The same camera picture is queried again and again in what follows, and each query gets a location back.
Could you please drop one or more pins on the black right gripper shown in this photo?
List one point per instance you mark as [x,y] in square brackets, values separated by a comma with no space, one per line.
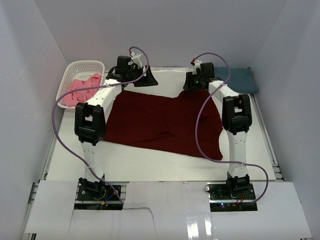
[189,84]

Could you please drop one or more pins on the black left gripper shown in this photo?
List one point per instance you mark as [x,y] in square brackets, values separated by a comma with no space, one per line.
[147,80]

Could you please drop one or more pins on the dark red t shirt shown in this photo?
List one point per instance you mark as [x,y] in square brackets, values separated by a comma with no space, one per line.
[185,124]

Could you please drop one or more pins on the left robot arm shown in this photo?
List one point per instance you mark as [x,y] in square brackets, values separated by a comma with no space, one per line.
[91,117]

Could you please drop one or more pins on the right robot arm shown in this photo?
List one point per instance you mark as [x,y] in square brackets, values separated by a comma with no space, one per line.
[236,120]

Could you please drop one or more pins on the folded teal t shirt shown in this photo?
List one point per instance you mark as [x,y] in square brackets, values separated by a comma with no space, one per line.
[241,79]

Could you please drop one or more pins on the white plastic basket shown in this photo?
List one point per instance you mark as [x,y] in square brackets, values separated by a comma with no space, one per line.
[78,75]

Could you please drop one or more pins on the pink t shirt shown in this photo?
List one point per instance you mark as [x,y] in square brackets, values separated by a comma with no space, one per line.
[72,99]

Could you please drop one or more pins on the white paper sheet front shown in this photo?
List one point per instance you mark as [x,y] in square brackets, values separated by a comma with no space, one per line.
[166,211]

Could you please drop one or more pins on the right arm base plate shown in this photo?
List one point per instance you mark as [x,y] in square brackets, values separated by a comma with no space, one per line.
[222,201]

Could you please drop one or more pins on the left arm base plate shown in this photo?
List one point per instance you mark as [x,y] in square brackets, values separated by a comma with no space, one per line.
[105,200]

